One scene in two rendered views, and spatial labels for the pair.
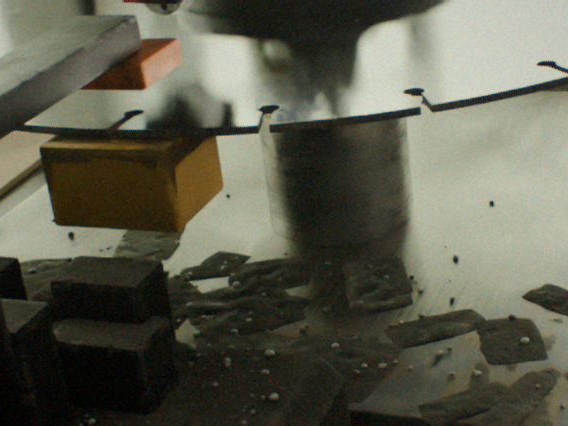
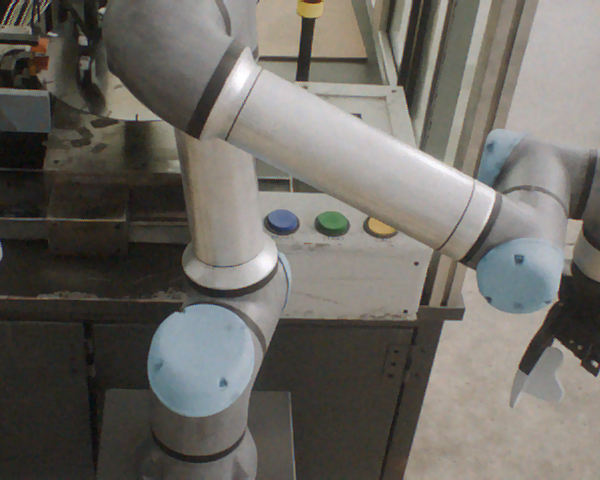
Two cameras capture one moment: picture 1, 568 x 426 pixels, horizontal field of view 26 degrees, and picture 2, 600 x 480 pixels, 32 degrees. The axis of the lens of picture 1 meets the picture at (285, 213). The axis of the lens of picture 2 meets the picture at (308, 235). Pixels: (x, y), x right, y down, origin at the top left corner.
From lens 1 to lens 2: 1.57 m
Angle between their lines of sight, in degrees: 50
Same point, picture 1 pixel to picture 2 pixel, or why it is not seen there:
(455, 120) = not seen: hidden behind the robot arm
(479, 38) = (83, 86)
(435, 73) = (61, 83)
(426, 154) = not seen: hidden behind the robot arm
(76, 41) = (21, 38)
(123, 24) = (32, 40)
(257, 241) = not seen: hidden behind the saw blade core
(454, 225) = (137, 129)
